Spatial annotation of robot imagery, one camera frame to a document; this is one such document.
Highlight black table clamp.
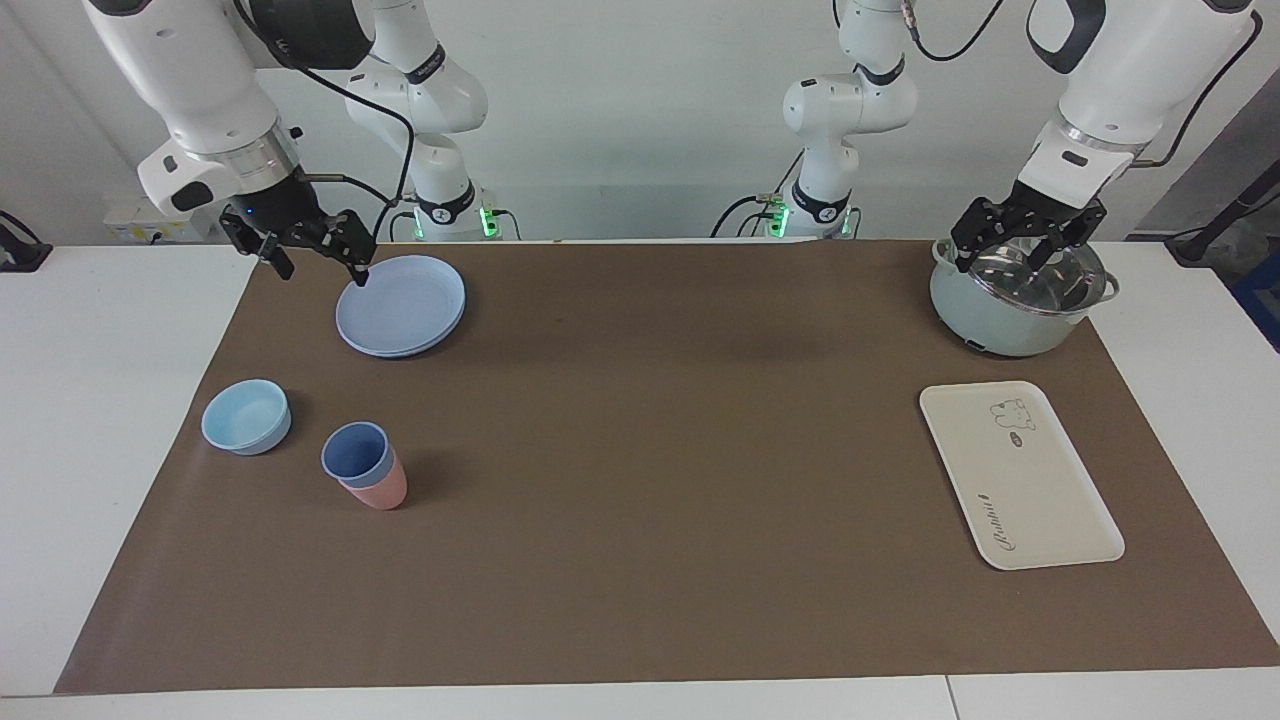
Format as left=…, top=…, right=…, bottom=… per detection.
left=0, top=210, right=54, bottom=273

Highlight blue plastic cup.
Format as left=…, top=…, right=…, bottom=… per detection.
left=321, top=421, right=394, bottom=488

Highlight glass pot lid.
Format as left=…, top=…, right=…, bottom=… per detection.
left=955, top=240, right=1107, bottom=317

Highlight brown table mat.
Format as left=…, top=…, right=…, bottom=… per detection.
left=53, top=240, right=1280, bottom=696

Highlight cream rectangular tray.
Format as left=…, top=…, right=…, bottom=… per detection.
left=918, top=380, right=1126, bottom=572

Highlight blue crate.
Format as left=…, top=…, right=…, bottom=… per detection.
left=1232, top=250, right=1280, bottom=353

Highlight white power strip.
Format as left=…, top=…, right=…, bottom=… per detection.
left=103, top=193, right=215, bottom=245

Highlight black base cables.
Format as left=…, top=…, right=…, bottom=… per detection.
left=710, top=150, right=807, bottom=241
left=385, top=195, right=523, bottom=243

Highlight periwinkle blue plate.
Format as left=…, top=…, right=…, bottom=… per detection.
left=335, top=254, right=467, bottom=359

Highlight light blue bowl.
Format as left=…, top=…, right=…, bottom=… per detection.
left=201, top=378, right=293, bottom=457

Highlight pale green cooking pot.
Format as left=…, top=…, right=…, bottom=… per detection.
left=929, top=238, right=1120, bottom=358

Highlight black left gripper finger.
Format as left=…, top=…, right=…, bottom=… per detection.
left=950, top=198, right=1001, bottom=273
left=1030, top=225, right=1098, bottom=271

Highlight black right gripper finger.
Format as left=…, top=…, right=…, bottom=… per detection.
left=255, top=232, right=296, bottom=281
left=340, top=212, right=377, bottom=286

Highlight black stand base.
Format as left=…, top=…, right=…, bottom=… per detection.
left=1165, top=165, right=1280, bottom=267

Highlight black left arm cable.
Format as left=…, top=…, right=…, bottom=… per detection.
left=900, top=0, right=1263, bottom=171

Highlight pink plastic cup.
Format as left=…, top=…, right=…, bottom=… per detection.
left=338, top=452, right=409, bottom=511

